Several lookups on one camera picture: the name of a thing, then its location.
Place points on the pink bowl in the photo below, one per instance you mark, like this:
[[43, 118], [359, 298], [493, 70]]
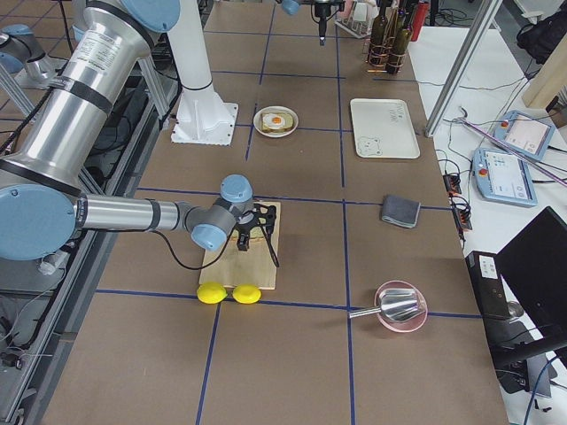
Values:
[[406, 326]]

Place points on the yellow lemon left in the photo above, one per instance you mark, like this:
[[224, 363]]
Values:
[[211, 293]]

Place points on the aluminium frame post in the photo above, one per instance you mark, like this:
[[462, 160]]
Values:
[[474, 37]]

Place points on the black monitor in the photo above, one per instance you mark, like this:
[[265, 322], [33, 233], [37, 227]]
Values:
[[533, 264]]

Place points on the fried egg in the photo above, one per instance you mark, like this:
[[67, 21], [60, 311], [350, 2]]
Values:
[[272, 121]]

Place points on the copper wire bottle rack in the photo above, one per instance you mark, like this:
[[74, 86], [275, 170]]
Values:
[[391, 30]]

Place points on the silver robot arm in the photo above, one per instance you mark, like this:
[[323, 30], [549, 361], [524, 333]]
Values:
[[42, 204], [291, 7]]

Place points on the folded grey cloth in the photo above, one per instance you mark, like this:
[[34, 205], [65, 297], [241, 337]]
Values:
[[400, 211]]

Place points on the wooden cutting board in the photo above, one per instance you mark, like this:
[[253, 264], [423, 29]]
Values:
[[254, 266]]

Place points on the yellow lemon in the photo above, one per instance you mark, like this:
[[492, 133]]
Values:
[[246, 294], [211, 293]]

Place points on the far teach pendant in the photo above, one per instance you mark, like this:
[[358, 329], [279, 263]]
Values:
[[524, 134]]

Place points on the white round plate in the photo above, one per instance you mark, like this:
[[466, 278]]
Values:
[[256, 120]]

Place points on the dark wine bottle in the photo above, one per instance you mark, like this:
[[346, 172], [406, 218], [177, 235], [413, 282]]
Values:
[[400, 44], [377, 34]]

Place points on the near teach pendant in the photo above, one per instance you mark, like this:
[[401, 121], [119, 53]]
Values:
[[502, 177]]

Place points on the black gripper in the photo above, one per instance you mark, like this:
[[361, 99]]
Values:
[[321, 17], [244, 231]]

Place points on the cream bear tray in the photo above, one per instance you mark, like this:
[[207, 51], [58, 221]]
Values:
[[382, 128]]

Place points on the metal scoop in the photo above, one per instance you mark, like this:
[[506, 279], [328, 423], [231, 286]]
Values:
[[396, 305]]

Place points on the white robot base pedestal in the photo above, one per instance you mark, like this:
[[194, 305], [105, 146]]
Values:
[[201, 117]]

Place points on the teach pendant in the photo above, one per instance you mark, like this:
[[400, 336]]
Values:
[[524, 134], [502, 177]]

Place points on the yellow lemon right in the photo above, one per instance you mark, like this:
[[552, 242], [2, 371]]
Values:
[[246, 294]]

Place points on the black computer box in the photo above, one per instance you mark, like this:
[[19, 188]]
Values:
[[487, 285]]

